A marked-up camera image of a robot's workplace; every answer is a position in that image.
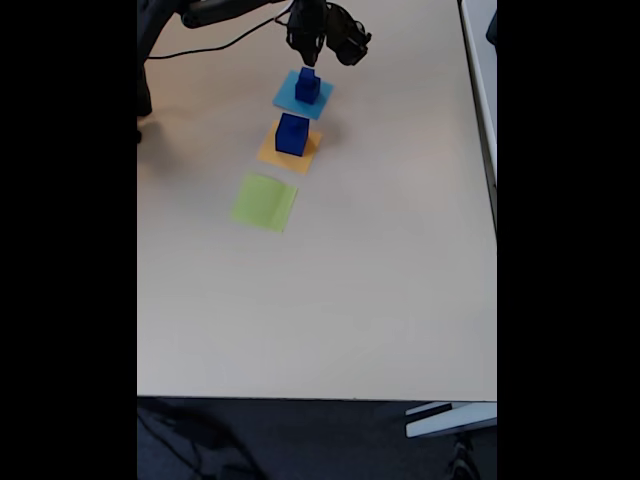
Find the small blue cube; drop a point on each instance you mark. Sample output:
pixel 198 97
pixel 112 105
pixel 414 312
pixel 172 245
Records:
pixel 306 75

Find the medium blue cube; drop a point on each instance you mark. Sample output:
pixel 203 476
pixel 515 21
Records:
pixel 306 92

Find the blue paper square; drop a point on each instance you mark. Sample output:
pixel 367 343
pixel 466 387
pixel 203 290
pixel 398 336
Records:
pixel 285 97

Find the orange paper square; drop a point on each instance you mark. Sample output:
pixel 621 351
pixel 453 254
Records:
pixel 297 164

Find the green paper square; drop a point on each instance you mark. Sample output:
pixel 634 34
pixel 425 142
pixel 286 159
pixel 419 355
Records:
pixel 262 202

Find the large blue cube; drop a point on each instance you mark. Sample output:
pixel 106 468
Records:
pixel 290 146

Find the white side table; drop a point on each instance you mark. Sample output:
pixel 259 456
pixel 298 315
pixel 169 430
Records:
pixel 482 75

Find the dark object on side table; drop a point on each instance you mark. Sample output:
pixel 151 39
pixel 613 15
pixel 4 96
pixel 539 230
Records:
pixel 493 27

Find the white table foot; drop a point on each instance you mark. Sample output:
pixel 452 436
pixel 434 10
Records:
pixel 450 420

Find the black camera box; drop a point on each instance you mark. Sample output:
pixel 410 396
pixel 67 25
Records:
pixel 350 42

